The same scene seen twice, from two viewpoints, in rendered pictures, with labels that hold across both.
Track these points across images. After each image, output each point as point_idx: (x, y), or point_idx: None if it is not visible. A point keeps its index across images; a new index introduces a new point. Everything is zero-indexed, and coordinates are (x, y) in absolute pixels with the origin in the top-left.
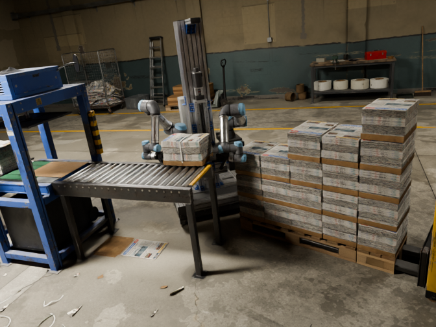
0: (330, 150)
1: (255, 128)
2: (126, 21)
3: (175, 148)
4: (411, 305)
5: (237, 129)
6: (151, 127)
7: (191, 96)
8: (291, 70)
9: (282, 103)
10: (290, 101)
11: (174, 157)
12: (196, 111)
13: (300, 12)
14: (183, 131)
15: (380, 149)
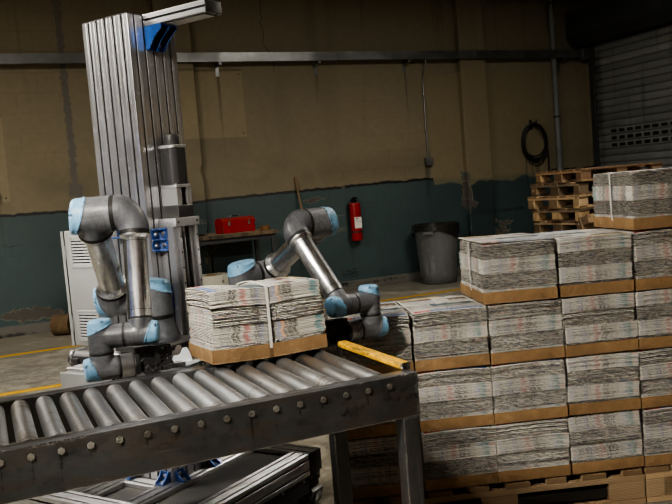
0: (577, 266)
1: (54, 384)
2: None
3: (251, 307)
4: None
5: (6, 394)
6: (131, 270)
7: (154, 211)
8: (53, 266)
9: (50, 340)
10: (65, 335)
11: (248, 335)
12: (176, 247)
13: (65, 140)
14: (170, 295)
15: (670, 243)
